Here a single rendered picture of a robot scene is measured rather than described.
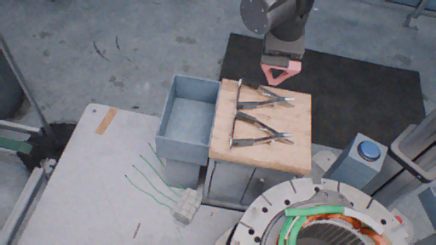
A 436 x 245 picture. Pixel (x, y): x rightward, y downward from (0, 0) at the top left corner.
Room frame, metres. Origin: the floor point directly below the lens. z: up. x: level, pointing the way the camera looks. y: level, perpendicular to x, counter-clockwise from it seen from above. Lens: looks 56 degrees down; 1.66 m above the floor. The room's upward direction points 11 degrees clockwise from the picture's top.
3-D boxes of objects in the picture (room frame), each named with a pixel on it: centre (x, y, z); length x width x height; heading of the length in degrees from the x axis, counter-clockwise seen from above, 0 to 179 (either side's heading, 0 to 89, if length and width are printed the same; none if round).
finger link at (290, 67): (0.47, -0.09, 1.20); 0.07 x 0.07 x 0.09; 1
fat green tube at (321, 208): (0.22, -0.20, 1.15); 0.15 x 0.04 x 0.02; 88
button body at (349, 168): (0.43, -0.33, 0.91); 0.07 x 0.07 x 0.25; 68
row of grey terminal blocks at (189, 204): (0.32, 0.03, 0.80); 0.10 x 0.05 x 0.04; 162
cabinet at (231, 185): (0.43, -0.09, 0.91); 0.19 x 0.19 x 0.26; 1
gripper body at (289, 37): (0.49, -0.08, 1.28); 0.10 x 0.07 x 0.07; 1
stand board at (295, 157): (0.43, -0.09, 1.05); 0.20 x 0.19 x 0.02; 91
